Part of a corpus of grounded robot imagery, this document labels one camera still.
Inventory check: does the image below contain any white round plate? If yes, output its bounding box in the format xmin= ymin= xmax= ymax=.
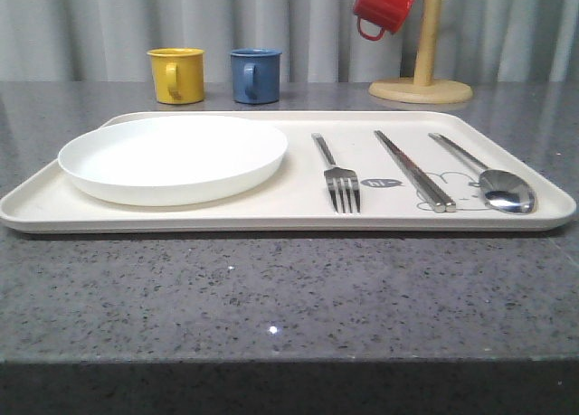
xmin=57 ymin=115 xmax=289 ymax=206

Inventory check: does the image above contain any red mug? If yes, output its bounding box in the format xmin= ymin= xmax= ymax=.
xmin=353 ymin=0 xmax=414 ymax=41

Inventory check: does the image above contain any beige rabbit serving tray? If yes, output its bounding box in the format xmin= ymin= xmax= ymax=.
xmin=1 ymin=111 xmax=576 ymax=233

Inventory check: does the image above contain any yellow mug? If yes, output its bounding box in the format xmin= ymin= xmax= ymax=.
xmin=147 ymin=48 xmax=205 ymax=105

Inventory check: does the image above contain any blue mug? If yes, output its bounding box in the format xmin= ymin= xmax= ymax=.
xmin=230 ymin=48 xmax=281 ymax=104

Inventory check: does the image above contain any grey curtain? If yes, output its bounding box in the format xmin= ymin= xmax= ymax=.
xmin=1 ymin=0 xmax=578 ymax=84

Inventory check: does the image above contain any steel spoon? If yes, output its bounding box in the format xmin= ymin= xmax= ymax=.
xmin=429 ymin=133 xmax=536 ymax=214

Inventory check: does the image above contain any wooden mug tree stand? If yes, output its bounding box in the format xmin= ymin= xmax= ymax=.
xmin=368 ymin=0 xmax=473 ymax=104

